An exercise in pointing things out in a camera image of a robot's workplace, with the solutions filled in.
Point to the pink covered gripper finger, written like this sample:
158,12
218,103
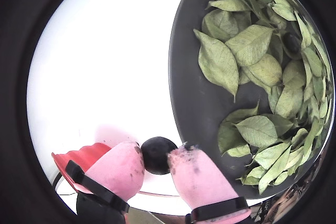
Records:
115,166
202,182

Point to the dark grey round bowl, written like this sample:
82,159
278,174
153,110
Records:
189,77

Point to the green leaves pile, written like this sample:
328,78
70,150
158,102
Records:
218,61

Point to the red ribbed plastic cup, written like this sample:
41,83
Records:
86,153

